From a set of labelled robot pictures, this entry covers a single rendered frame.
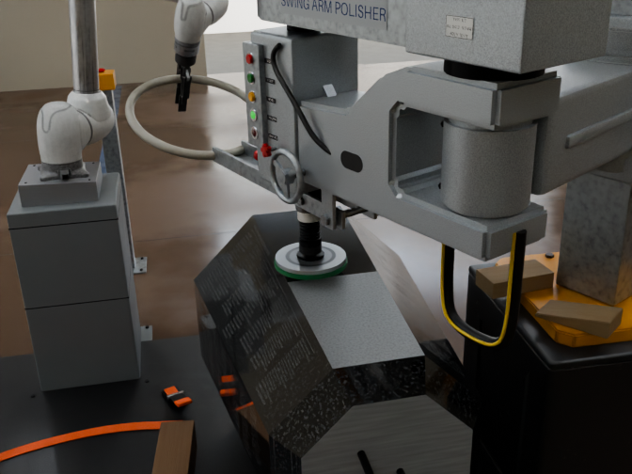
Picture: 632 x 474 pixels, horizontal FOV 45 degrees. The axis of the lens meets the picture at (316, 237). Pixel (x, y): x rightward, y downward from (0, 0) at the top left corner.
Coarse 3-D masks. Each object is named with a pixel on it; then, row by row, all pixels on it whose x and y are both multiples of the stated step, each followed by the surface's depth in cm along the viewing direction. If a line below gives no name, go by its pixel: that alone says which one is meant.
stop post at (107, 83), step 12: (108, 72) 379; (108, 84) 378; (108, 96) 382; (108, 144) 392; (108, 156) 394; (120, 156) 399; (108, 168) 397; (120, 168) 398; (120, 180) 400; (132, 240) 419; (132, 252) 417; (132, 264) 420; (144, 264) 425
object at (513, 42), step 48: (288, 0) 187; (336, 0) 172; (384, 0) 159; (432, 0) 146; (480, 0) 137; (528, 0) 129; (576, 0) 137; (432, 48) 150; (480, 48) 140; (528, 48) 133; (576, 48) 141
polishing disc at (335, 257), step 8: (288, 248) 235; (296, 248) 235; (328, 248) 234; (336, 248) 234; (280, 256) 230; (288, 256) 230; (328, 256) 229; (336, 256) 229; (344, 256) 229; (280, 264) 225; (288, 264) 224; (296, 264) 224; (304, 264) 224; (312, 264) 224; (320, 264) 224; (328, 264) 224; (336, 264) 224; (296, 272) 221; (304, 272) 220; (312, 272) 220; (320, 272) 221; (328, 272) 222
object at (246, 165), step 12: (216, 156) 250; (228, 156) 243; (240, 156) 255; (252, 156) 253; (228, 168) 245; (240, 168) 239; (252, 168) 233; (252, 180) 234; (300, 204) 214; (312, 204) 210; (348, 204) 216; (324, 216) 201; (336, 216) 203; (348, 216) 205; (372, 216) 208
